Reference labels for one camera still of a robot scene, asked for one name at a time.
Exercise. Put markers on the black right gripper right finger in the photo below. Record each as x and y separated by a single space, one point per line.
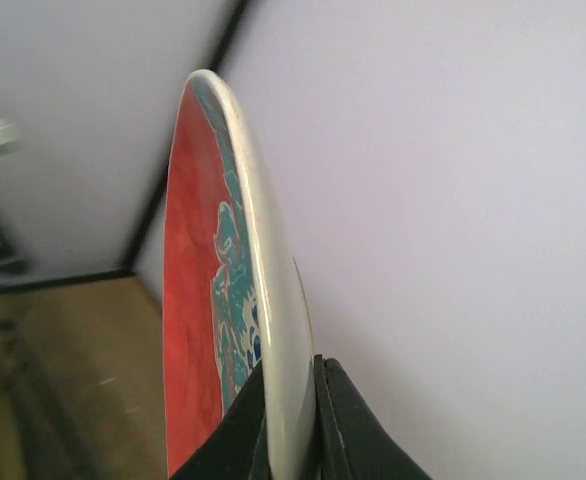
354 444

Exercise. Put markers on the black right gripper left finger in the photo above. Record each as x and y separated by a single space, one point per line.
237 449

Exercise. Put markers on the red and teal plate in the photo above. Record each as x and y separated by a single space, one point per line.
232 293

